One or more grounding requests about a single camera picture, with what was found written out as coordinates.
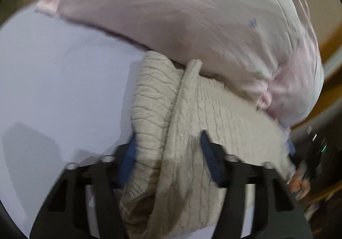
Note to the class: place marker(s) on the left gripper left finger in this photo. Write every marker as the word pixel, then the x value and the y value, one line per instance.
pixel 64 214

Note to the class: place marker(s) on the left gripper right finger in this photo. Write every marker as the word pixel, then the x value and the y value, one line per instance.
pixel 277 214

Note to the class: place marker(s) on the beige knitted sweater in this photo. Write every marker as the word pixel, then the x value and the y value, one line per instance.
pixel 170 191

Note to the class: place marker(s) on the person's right hand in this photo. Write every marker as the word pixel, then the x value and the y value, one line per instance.
pixel 298 185

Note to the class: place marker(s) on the pink patterned pillow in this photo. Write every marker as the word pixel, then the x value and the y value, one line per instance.
pixel 245 41
pixel 295 89

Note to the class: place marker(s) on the wooden shelf unit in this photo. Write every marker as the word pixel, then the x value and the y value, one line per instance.
pixel 331 57

